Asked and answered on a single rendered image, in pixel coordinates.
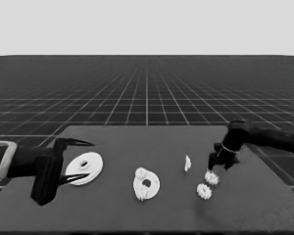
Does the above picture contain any white round carrier with pins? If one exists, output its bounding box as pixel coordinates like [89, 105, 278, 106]
[132, 166, 161, 202]

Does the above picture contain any large thick white disc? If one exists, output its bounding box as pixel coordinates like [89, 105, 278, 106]
[65, 151, 104, 186]

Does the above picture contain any small white toothed gear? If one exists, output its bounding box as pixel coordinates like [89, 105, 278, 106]
[204, 170, 220, 186]
[196, 183, 213, 201]
[135, 186, 149, 202]
[134, 166, 149, 180]

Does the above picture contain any small thin white T-shaped piece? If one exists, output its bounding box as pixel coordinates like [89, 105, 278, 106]
[183, 155, 192, 173]

